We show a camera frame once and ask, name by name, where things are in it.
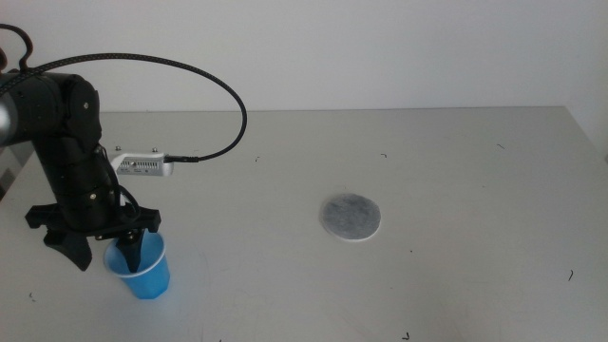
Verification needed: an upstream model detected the round grey cup mat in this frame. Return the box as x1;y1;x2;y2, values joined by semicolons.
320;193;383;243

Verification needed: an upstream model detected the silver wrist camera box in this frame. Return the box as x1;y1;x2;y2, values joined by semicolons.
110;150;175;178

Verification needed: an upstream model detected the black braided camera cable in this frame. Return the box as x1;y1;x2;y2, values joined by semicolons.
0;52;249;164

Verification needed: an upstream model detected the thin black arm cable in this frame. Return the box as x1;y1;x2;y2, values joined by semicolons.
0;23;35;73

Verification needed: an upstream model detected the blue plastic cup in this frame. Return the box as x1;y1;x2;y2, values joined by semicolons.
103;231;171;301

